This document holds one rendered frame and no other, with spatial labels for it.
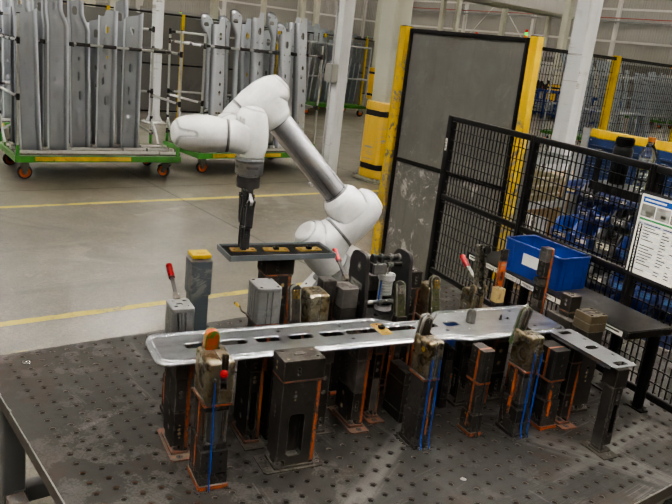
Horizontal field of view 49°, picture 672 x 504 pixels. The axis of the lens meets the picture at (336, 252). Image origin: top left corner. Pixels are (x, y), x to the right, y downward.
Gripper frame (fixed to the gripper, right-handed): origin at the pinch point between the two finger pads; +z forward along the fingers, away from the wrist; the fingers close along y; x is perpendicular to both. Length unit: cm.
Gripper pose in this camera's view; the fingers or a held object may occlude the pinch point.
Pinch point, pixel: (243, 237)
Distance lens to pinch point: 236.7
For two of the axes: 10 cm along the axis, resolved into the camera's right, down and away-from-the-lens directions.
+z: -1.1, 9.6, 2.7
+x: 9.3, 0.0, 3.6
